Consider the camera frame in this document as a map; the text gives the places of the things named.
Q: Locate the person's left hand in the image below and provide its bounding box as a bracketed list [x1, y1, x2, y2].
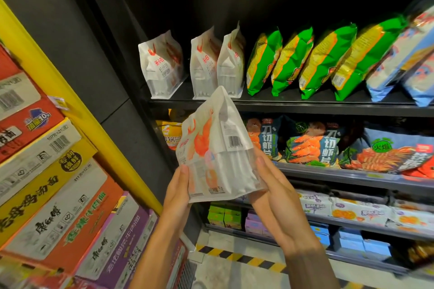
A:
[161, 165, 194, 233]

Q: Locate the person's right hand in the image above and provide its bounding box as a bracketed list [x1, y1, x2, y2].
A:
[246, 150, 321, 254]

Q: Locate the orange yellow snack bag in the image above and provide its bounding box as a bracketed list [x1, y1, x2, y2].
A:
[157, 119, 184, 151]

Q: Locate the row of small blue boxes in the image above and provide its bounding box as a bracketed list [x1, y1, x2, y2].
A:
[308, 221, 394, 259]

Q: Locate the black metal shelf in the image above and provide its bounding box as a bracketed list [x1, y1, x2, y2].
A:
[68, 0, 434, 280]

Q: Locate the blue puffed snack bag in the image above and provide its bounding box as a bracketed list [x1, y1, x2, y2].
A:
[401, 51, 434, 108]
[366, 4, 434, 103]

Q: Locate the person's left forearm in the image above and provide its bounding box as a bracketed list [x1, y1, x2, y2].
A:
[129, 223, 191, 289]

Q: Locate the stack of noodle cartons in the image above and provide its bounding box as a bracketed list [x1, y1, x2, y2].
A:
[0, 45, 187, 289]

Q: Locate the small yellow price label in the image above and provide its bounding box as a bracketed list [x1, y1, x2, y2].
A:
[47, 96, 70, 112]

